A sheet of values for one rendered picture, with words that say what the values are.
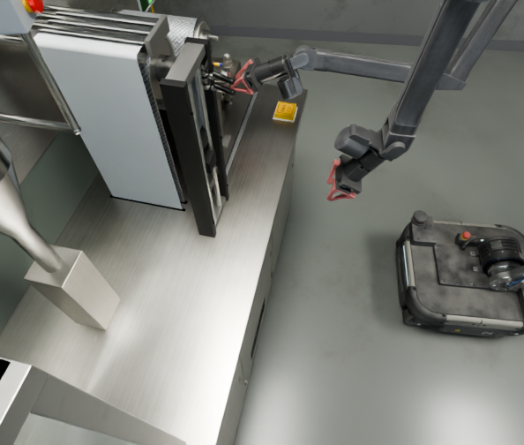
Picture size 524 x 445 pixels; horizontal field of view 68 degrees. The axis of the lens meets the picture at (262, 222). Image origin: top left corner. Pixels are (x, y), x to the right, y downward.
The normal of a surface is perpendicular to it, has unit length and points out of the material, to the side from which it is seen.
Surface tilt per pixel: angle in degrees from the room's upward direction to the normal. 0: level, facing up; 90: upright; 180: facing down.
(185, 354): 0
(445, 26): 90
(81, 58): 90
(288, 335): 0
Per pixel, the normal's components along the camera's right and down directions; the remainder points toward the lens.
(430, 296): 0.00, -0.55
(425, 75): -0.16, 0.82
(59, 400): 0.97, 0.18
